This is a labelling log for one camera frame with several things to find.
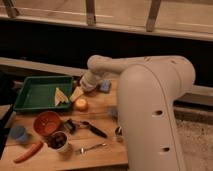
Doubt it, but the orange carrot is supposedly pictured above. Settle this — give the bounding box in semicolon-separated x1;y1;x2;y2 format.
13;141;43;163

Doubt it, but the metal spoon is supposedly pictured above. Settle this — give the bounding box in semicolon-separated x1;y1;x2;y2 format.
75;143;107;155

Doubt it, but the black handled tool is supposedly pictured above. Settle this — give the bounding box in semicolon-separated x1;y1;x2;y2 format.
64;119;108;138

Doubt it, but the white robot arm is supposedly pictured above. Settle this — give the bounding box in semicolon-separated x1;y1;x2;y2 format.
80;55;195;171

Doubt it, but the yellow apple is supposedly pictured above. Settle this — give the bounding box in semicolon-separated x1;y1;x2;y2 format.
74;98;88;111

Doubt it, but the green plastic tray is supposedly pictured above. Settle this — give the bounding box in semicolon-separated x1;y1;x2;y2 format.
14;76;73;112

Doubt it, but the yellow wedge in tray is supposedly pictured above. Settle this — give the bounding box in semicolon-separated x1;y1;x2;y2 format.
54;88;69;106

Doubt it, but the dark brown bowl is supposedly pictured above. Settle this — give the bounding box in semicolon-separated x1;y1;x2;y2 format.
77;76;83;90

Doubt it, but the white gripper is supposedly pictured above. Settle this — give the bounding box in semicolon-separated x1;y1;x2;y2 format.
70;71;100;102

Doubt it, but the blue sponge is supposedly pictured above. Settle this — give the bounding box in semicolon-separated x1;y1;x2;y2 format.
98;80;111;93

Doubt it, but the small metal cup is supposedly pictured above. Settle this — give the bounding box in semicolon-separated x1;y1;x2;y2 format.
115;126;123;142

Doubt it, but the white cup with dark contents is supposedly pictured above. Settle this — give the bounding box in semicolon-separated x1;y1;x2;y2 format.
48;131;69;153

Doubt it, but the blue cup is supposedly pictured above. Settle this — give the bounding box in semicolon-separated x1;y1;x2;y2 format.
9;125;28;142

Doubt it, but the red bowl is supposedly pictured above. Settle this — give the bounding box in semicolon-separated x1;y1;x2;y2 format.
33;111;61;136

